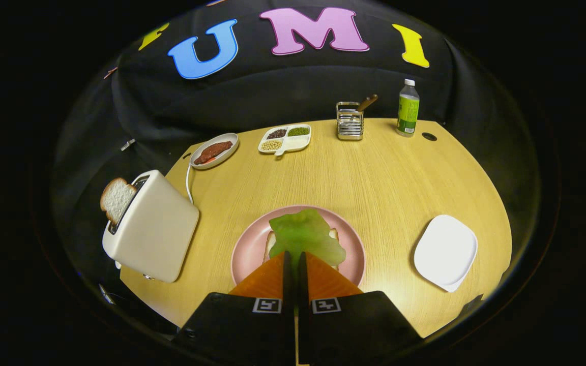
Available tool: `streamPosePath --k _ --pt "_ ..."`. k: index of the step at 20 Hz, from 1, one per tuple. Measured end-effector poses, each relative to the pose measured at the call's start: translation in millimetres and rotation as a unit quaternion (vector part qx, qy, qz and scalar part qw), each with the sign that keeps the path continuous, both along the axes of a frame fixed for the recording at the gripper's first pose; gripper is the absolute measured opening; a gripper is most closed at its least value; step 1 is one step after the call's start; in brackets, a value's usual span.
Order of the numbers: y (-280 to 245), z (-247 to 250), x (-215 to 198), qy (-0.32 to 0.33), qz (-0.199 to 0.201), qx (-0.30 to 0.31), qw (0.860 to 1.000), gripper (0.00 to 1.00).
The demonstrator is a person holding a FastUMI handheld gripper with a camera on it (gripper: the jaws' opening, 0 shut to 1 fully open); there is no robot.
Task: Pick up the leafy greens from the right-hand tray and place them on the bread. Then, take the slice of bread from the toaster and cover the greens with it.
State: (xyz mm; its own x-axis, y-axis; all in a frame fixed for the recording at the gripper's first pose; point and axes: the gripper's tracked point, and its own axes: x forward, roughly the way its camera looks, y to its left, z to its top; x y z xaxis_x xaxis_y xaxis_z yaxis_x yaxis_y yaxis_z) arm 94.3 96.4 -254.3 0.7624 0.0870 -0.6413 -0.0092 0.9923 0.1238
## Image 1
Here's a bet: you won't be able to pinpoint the white toaster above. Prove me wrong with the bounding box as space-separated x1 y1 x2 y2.
102 170 200 283

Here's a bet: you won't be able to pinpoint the white divided dish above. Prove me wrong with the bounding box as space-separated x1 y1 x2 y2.
258 124 312 157

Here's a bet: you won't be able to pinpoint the green lettuce leaf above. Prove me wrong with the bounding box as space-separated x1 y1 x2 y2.
269 208 347 267

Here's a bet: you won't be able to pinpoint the white bread slice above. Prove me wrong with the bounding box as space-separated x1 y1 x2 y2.
263 228 340 270

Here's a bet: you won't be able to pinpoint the white square plate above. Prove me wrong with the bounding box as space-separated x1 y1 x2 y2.
414 214 478 293

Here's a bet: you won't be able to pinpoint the white round plate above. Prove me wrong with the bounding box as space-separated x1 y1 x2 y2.
190 133 240 170

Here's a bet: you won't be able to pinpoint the toasted bread slice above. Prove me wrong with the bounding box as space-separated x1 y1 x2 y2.
100 177 137 226

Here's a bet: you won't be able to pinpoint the pink round plate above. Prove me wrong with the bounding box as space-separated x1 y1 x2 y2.
230 205 366 288

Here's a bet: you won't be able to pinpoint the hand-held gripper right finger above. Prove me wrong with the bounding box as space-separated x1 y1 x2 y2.
298 252 423 366

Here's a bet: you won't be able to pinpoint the metal wire holder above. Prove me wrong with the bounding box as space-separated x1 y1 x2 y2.
336 101 364 141

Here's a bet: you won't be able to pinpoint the black backdrop cloth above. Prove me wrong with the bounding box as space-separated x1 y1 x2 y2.
51 0 543 326

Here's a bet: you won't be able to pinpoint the red meat slice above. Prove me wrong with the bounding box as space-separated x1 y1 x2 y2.
194 141 233 165

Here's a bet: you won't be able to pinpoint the green label bottle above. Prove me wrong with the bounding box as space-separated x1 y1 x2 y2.
396 78 420 138

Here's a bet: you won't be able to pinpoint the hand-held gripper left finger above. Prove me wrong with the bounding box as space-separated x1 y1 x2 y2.
173 251 294 366

